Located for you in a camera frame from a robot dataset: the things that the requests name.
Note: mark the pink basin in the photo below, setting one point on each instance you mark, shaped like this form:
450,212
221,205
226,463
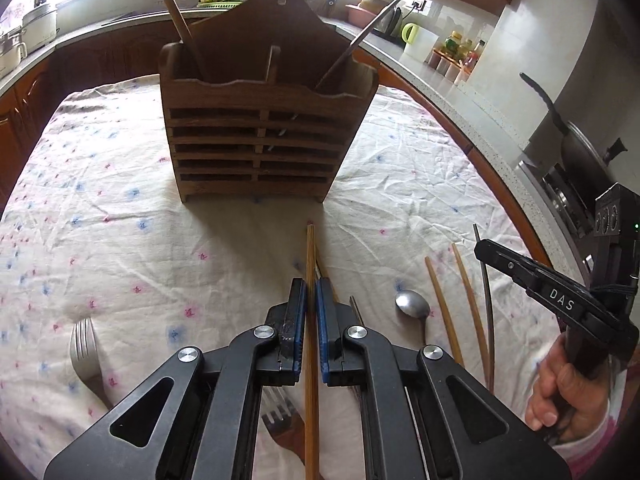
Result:
361,14

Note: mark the metal spoon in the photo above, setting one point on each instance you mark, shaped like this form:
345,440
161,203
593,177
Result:
412,304

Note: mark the white pot with lid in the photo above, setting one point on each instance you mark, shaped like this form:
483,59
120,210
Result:
39,27

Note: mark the wall socket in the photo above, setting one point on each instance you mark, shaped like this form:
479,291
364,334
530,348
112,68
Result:
420,6

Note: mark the person's right forearm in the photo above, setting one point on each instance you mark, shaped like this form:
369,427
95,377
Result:
605,440

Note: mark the wooden chopstick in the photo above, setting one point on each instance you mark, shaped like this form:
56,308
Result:
442,310
311,410
172,10
320,267
470,300

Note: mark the metal fork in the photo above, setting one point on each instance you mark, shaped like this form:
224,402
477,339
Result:
280,417
85,355

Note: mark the wooden utensil holder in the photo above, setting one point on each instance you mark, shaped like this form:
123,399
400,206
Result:
260,110

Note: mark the row of spice jars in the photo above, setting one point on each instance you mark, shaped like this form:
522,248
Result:
447,65

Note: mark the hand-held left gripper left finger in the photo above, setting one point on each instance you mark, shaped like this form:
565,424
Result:
299,320

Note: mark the black wok with lid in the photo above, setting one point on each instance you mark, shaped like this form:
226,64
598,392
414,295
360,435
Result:
580,150

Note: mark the steel pot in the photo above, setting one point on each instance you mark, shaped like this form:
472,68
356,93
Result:
10,52

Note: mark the person's right hand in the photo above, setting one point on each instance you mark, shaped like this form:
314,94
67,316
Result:
565,400

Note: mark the gas stove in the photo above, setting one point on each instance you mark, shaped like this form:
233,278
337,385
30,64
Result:
565,200

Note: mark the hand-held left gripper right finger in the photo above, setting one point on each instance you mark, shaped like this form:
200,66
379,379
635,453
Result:
322,330

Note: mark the metal chopstick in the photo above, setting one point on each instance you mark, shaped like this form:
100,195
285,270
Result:
360,42
489,320
355,307

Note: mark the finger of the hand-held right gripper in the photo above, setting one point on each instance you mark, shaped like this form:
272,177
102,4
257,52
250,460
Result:
505,262

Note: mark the white floral tablecloth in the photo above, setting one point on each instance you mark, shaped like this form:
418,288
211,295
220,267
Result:
150,220

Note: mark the steel kettle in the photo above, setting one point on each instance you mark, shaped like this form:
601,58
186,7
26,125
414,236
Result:
395,20

